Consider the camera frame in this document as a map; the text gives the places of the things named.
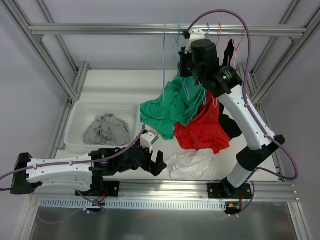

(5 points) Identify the green tank top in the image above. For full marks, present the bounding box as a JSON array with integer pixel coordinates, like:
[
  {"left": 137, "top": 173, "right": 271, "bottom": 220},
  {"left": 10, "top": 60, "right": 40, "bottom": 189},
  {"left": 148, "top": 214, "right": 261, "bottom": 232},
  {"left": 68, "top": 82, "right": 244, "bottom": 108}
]
[{"left": 140, "top": 75, "right": 206, "bottom": 140}]

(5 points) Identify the white slotted cable duct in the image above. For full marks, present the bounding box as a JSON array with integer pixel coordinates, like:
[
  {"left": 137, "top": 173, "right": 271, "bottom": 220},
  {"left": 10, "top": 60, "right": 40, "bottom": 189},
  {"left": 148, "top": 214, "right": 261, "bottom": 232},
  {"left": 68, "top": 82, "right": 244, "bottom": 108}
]
[{"left": 39, "top": 198, "right": 227, "bottom": 212}]

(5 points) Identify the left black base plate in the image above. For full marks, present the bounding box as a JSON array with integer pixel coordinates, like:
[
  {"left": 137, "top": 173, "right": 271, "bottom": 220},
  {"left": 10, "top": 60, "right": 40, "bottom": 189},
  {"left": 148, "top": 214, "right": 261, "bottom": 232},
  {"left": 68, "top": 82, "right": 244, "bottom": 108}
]
[{"left": 80, "top": 179, "right": 120, "bottom": 197}]

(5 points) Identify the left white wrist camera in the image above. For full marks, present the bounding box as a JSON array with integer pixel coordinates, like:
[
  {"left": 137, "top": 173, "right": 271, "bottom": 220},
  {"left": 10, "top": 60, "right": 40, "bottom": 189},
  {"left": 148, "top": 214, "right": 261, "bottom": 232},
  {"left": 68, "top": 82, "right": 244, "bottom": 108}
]
[{"left": 139, "top": 130, "right": 159, "bottom": 153}]

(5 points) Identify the black tank top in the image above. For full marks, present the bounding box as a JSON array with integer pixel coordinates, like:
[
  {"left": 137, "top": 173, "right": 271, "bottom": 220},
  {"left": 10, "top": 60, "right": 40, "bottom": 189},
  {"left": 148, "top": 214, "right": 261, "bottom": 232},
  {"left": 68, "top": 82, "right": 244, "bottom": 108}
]
[{"left": 219, "top": 39, "right": 242, "bottom": 140}]

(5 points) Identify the grey tank top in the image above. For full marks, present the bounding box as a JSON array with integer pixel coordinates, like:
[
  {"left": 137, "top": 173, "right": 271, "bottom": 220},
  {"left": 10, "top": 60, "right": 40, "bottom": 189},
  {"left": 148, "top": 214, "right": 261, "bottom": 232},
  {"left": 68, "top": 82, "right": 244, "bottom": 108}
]
[{"left": 82, "top": 113, "right": 131, "bottom": 146}]

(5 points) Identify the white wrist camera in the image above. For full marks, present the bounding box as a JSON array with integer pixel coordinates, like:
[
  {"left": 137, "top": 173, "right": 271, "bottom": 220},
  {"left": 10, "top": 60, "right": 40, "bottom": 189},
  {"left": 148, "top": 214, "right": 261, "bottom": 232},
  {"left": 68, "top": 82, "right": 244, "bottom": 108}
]
[
  {"left": 139, "top": 130, "right": 159, "bottom": 153},
  {"left": 183, "top": 28, "right": 205, "bottom": 54}
]

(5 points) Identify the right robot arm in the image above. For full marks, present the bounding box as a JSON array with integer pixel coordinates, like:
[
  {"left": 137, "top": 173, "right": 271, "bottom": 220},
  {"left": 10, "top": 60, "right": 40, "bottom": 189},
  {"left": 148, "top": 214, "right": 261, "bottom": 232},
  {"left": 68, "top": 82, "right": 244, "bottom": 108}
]
[{"left": 178, "top": 39, "right": 286, "bottom": 199}]

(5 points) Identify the blue hanger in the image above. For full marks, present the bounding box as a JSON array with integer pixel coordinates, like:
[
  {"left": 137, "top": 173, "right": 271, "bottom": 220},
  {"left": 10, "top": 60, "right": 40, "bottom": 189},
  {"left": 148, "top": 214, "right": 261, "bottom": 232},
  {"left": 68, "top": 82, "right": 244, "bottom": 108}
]
[
  {"left": 171, "top": 16, "right": 190, "bottom": 101},
  {"left": 162, "top": 23, "right": 167, "bottom": 102},
  {"left": 201, "top": 23, "right": 211, "bottom": 106}
]

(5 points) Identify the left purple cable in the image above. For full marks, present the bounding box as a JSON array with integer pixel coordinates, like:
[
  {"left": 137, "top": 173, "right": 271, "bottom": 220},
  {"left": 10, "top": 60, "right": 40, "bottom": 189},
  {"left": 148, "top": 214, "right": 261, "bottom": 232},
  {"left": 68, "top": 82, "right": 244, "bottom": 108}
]
[{"left": 0, "top": 124, "right": 146, "bottom": 192}]

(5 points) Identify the aluminium hanging rail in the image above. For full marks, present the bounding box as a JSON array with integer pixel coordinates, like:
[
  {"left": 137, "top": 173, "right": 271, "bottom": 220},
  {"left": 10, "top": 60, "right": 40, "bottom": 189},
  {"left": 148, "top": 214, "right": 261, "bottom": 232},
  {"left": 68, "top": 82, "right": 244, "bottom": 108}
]
[{"left": 28, "top": 23, "right": 307, "bottom": 37}]

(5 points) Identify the red tank top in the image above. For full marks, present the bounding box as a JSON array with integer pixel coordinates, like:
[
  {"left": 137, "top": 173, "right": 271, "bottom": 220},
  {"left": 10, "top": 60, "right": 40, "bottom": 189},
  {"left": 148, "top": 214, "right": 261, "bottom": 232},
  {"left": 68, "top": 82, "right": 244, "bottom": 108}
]
[{"left": 173, "top": 92, "right": 231, "bottom": 154}]

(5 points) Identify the pink hanger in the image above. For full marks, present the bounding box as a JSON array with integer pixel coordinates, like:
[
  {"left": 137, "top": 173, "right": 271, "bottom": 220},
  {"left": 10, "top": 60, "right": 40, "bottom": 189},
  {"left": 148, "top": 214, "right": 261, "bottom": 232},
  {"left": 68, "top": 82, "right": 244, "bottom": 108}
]
[
  {"left": 212, "top": 23, "right": 222, "bottom": 108},
  {"left": 232, "top": 29, "right": 247, "bottom": 68}
]

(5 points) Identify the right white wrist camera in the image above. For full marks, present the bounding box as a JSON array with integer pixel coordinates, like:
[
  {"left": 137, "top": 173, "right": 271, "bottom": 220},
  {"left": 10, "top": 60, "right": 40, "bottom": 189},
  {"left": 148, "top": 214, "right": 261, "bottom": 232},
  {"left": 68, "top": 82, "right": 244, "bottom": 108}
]
[{"left": 183, "top": 28, "right": 205, "bottom": 54}]

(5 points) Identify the white tank top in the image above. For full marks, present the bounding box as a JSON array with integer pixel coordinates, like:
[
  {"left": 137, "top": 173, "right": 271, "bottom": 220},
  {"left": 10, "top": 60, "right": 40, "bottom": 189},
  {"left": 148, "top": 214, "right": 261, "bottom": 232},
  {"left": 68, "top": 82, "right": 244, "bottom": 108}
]
[{"left": 164, "top": 148, "right": 218, "bottom": 181}]

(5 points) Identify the pink hanger far right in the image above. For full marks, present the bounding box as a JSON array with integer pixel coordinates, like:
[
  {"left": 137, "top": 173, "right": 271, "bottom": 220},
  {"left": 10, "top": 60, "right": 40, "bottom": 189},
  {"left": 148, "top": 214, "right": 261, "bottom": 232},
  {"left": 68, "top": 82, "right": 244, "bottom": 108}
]
[{"left": 232, "top": 29, "right": 247, "bottom": 68}]

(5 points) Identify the white plastic basket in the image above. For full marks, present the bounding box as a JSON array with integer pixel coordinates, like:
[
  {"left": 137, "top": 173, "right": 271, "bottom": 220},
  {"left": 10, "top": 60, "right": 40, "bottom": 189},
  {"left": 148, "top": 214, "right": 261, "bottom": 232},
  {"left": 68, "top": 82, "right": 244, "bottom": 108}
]
[{"left": 64, "top": 99, "right": 142, "bottom": 149}]

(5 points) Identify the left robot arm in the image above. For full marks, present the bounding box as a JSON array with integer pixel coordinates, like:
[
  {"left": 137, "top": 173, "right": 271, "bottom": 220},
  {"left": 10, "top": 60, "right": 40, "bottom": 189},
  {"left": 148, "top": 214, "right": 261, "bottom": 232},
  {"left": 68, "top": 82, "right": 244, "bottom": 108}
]
[{"left": 9, "top": 142, "right": 167, "bottom": 197}]

